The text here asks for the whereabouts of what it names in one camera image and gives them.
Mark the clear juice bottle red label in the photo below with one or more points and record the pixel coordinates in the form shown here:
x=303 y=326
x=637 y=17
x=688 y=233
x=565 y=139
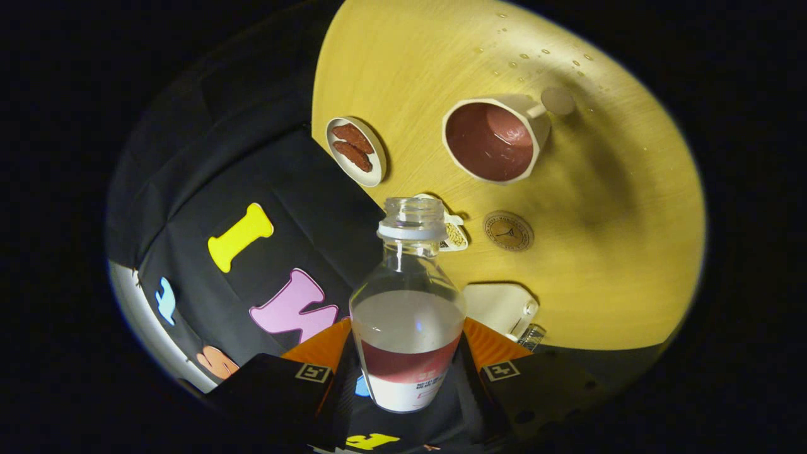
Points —
x=406 y=328

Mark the black backdrop cloth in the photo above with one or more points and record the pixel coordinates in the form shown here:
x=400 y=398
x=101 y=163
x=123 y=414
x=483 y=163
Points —
x=189 y=189

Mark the white toaster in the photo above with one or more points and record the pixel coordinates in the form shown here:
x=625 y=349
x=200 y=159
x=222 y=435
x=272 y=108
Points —
x=492 y=304

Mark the wooden table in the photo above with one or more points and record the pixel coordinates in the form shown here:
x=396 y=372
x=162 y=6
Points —
x=599 y=284

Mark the metal mesh pen holder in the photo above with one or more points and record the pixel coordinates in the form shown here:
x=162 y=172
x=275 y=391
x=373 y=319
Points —
x=533 y=337

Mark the beige cup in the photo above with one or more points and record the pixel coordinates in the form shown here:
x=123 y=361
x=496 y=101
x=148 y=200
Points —
x=537 y=123

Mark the round brown coaster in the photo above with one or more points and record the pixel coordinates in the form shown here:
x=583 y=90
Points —
x=508 y=231

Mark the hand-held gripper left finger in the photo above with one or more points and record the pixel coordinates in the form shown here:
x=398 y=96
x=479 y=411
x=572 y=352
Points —
x=337 y=397

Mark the red sausage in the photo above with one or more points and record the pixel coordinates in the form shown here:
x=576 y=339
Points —
x=353 y=156
x=353 y=137

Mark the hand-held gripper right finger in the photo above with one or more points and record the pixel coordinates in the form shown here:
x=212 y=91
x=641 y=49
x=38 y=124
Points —
x=470 y=391

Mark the white round plate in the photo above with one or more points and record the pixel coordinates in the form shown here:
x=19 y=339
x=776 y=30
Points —
x=377 y=167

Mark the white divided grain dish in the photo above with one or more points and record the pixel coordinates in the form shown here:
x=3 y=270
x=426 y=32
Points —
x=455 y=237

